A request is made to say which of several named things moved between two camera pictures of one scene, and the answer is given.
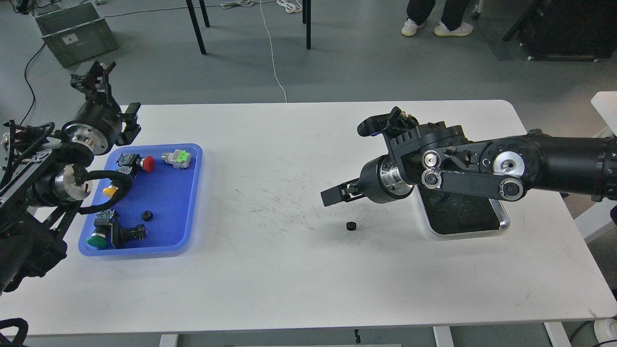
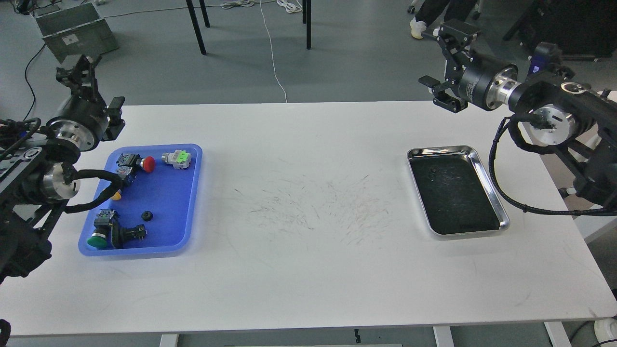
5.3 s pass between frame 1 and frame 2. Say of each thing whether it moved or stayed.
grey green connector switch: stayed
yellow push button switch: moved
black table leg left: stayed
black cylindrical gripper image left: moved
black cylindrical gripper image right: moved
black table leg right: stayed
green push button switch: stayed
